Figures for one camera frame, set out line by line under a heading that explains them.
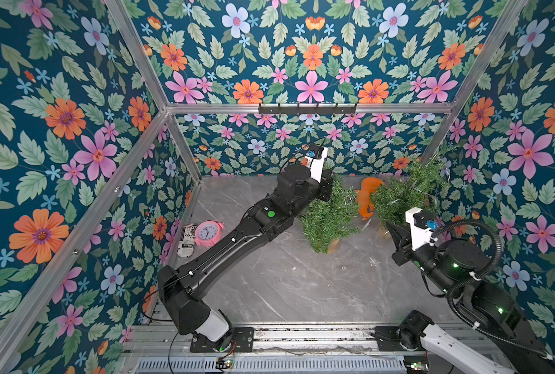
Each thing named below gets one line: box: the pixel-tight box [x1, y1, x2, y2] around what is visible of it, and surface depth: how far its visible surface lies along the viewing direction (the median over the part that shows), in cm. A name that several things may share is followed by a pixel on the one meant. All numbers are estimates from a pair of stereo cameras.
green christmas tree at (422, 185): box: [370, 153, 451, 229], surface depth 76 cm
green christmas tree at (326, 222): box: [298, 173, 361, 255], surface depth 72 cm
